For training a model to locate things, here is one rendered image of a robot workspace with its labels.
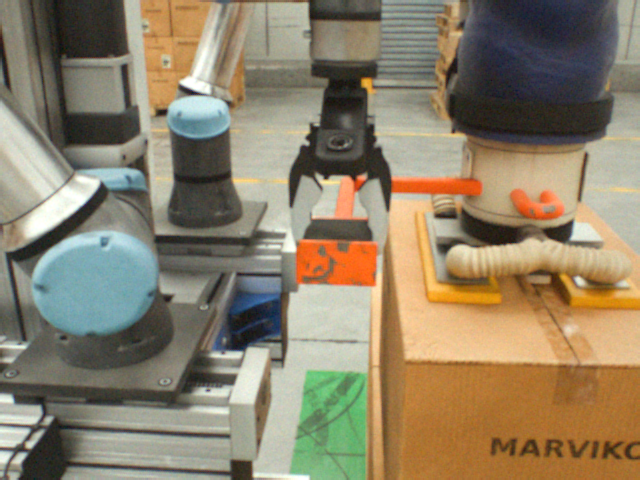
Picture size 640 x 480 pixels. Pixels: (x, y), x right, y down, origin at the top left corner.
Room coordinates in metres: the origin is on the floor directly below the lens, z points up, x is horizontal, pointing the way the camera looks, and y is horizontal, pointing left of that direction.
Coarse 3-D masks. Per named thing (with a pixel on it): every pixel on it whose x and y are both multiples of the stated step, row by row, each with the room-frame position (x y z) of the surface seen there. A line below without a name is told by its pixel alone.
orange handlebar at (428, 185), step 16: (352, 192) 0.85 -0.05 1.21; (400, 192) 0.91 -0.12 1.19; (416, 192) 0.91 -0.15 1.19; (432, 192) 0.90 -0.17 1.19; (448, 192) 0.90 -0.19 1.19; (464, 192) 0.90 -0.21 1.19; (480, 192) 0.90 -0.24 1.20; (512, 192) 0.86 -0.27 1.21; (544, 192) 0.85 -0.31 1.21; (336, 208) 0.79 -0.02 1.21; (352, 208) 0.79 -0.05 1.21; (528, 208) 0.80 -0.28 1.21; (544, 208) 0.79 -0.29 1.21; (560, 208) 0.79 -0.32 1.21
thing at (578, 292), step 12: (552, 276) 0.86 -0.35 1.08; (564, 276) 0.83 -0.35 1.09; (564, 288) 0.80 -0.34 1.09; (576, 288) 0.79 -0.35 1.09; (588, 288) 0.79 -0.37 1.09; (600, 288) 0.79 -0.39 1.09; (612, 288) 0.79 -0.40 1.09; (624, 288) 0.79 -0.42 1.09; (636, 288) 0.79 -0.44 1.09; (576, 300) 0.77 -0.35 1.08; (588, 300) 0.77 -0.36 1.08; (600, 300) 0.77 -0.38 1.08; (612, 300) 0.77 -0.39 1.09; (624, 300) 0.77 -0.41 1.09; (636, 300) 0.77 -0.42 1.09
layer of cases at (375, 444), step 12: (372, 288) 1.93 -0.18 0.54; (372, 300) 1.84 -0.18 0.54; (372, 312) 1.76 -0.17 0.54; (372, 324) 1.69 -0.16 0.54; (372, 336) 1.62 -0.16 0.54; (372, 348) 1.55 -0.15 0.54; (372, 360) 1.49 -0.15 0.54; (372, 372) 1.43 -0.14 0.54; (372, 384) 1.38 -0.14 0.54; (372, 396) 1.33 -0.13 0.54; (372, 408) 1.28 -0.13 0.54; (372, 420) 1.24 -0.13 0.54; (372, 432) 1.20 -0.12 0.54; (372, 444) 1.16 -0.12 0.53; (372, 456) 1.13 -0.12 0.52; (372, 468) 1.10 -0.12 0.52
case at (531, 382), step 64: (384, 256) 1.16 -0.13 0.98; (384, 320) 1.08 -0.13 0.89; (448, 320) 0.74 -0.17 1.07; (512, 320) 0.74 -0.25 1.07; (576, 320) 0.74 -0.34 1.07; (384, 384) 1.00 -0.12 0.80; (448, 384) 0.65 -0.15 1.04; (512, 384) 0.64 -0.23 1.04; (576, 384) 0.64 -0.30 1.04; (384, 448) 0.93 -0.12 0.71; (448, 448) 0.65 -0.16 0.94; (512, 448) 0.64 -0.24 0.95; (576, 448) 0.64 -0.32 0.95
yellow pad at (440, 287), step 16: (416, 224) 1.09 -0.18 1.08; (432, 224) 1.04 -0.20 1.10; (432, 240) 0.96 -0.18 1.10; (432, 256) 0.91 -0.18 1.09; (432, 272) 0.85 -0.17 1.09; (432, 288) 0.80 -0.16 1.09; (448, 288) 0.80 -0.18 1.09; (464, 288) 0.80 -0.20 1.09; (480, 288) 0.80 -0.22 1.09; (496, 288) 0.80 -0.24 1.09; (480, 304) 0.78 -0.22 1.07; (496, 304) 0.78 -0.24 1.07
